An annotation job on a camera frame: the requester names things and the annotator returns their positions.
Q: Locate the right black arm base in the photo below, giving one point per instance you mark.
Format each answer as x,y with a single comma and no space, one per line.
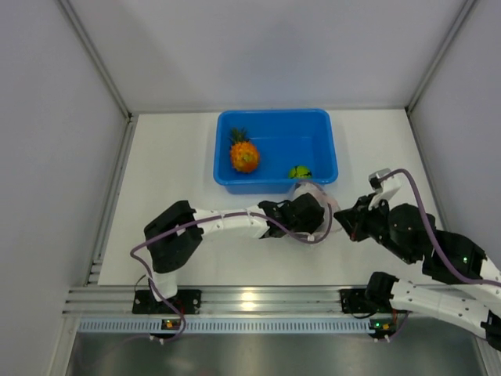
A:
354,302

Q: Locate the aluminium mounting rail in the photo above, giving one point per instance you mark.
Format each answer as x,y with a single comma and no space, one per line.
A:
301,281

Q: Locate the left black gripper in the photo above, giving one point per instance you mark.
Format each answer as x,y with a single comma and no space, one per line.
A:
312,226

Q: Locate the blue plastic bin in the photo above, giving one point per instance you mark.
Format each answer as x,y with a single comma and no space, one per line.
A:
284,138

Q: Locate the orange fake pineapple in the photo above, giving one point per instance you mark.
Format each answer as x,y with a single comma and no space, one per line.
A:
244,155

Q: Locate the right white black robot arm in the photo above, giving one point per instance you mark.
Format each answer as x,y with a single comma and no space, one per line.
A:
445,257

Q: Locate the green fake apple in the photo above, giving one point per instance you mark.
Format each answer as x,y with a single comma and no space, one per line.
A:
300,172

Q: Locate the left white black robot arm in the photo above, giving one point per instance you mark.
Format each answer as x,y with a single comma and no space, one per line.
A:
173,237

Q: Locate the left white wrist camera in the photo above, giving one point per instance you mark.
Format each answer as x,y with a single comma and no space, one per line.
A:
304,188

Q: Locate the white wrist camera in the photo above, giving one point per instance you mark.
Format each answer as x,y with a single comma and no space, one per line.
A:
385,185
304,188

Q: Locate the clear zip top bag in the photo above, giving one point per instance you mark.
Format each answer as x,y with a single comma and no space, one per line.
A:
329,226

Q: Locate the white slotted cable duct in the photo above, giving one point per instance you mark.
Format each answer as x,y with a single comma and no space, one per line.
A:
307,325

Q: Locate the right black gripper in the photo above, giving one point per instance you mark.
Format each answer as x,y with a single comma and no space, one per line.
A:
354,219

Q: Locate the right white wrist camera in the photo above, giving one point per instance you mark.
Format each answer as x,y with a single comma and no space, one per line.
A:
385,185

